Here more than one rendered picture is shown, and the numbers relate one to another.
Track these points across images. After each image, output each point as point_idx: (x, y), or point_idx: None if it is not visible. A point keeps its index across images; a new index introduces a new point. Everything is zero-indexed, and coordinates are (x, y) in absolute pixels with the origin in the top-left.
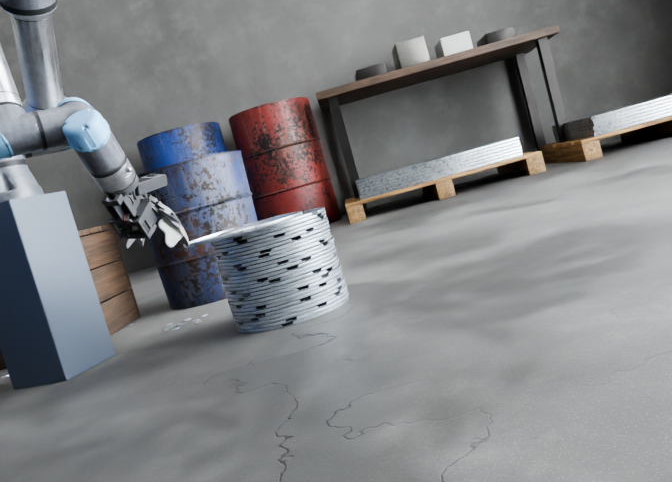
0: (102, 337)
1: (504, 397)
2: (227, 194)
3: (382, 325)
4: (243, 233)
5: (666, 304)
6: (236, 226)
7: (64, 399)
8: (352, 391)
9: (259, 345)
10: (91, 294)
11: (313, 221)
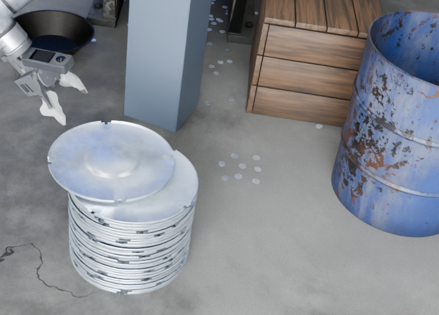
0: (168, 114)
1: None
2: (391, 121)
3: None
4: (48, 159)
5: None
6: (380, 157)
7: (59, 123)
8: None
9: (31, 222)
10: (174, 83)
11: (87, 215)
